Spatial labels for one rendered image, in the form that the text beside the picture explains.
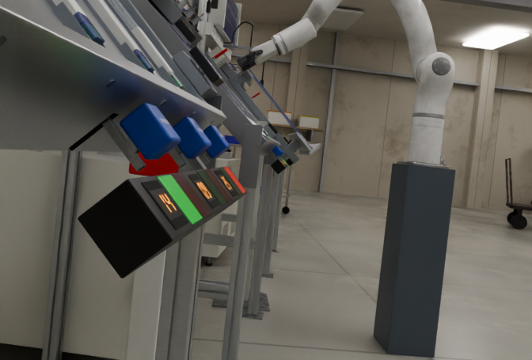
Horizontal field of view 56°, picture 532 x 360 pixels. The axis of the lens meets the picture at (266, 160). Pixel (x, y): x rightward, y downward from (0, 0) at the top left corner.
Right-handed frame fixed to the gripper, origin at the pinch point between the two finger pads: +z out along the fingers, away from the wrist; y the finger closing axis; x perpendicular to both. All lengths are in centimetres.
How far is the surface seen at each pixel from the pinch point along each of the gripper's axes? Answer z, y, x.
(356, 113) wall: -141, -849, 17
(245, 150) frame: 8, 64, 35
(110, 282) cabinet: 60, 60, 49
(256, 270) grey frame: 35, -10, 76
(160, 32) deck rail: 14, 60, -6
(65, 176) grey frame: 56, 64, 17
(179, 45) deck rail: 11, 60, 0
